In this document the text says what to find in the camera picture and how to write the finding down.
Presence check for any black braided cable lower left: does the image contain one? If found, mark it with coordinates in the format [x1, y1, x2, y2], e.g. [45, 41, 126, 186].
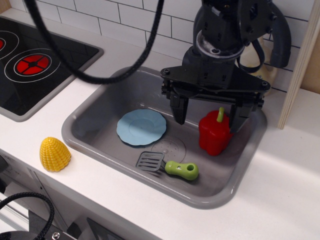
[0, 191, 55, 240]

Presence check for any light blue plate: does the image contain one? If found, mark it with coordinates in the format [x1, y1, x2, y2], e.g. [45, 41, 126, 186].
[116, 109, 167, 146]

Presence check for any black metal mount bracket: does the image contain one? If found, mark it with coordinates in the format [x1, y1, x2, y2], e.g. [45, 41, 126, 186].
[0, 210, 122, 240]

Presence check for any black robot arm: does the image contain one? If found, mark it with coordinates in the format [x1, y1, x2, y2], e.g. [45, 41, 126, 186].
[160, 0, 274, 133]

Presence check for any cream cleanser bottle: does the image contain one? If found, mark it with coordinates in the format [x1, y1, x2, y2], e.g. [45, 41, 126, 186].
[240, 36, 278, 86]

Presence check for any wooden side panel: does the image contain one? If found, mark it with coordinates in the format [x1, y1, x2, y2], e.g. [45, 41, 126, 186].
[277, 0, 320, 130]

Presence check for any yellow toy corn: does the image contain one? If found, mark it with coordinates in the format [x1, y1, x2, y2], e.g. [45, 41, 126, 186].
[39, 137, 71, 172]

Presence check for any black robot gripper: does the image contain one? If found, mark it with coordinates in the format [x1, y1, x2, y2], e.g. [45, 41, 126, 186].
[160, 47, 271, 134]

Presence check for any grey sink basin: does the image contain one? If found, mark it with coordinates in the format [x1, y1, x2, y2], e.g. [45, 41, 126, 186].
[61, 67, 267, 209]

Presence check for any black braided cable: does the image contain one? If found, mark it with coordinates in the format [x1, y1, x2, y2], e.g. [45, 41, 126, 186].
[23, 0, 165, 85]
[0, 191, 55, 240]

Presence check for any red toy bell pepper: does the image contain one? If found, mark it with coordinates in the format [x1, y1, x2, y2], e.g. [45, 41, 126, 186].
[198, 107, 234, 156]

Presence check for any black toy stovetop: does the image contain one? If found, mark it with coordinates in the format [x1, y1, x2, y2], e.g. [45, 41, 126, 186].
[0, 15, 104, 123]

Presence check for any grey spatula with green handle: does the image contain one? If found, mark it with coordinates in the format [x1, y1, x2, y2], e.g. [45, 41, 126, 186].
[135, 151, 199, 181]

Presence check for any dark grey faucet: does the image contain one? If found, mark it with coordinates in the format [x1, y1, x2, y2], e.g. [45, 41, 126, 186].
[270, 3, 292, 68]

